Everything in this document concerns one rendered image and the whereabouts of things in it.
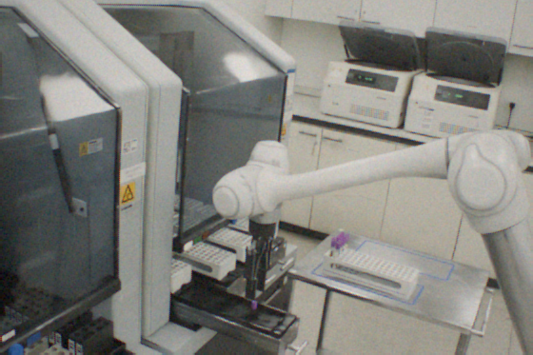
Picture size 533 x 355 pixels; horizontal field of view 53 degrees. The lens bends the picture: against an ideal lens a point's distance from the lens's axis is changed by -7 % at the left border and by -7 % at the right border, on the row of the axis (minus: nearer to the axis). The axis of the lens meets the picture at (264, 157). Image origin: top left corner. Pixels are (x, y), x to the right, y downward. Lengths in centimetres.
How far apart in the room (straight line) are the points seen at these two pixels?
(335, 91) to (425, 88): 60
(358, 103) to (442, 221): 94
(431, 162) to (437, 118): 233
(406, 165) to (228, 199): 41
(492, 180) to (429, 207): 270
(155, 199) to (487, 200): 79
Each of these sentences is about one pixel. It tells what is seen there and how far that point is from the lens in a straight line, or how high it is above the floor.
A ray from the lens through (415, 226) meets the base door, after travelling 382.
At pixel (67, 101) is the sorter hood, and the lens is 117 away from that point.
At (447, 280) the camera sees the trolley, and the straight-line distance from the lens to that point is 198.
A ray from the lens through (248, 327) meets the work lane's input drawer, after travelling 156.
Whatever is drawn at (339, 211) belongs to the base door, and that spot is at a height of 27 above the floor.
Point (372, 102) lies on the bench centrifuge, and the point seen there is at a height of 105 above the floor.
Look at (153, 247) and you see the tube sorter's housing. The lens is 148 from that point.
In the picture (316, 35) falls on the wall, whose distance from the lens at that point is 447.
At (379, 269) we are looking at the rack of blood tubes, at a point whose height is 88.
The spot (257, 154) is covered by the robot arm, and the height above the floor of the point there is 127.
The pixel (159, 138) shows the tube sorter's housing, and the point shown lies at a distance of 138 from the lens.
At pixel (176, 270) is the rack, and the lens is 169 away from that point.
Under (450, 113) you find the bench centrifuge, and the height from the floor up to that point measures 108.
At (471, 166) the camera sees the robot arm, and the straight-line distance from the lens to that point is 107.
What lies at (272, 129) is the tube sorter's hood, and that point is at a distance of 192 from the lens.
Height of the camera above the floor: 167
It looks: 16 degrees down
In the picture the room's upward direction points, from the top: 6 degrees clockwise
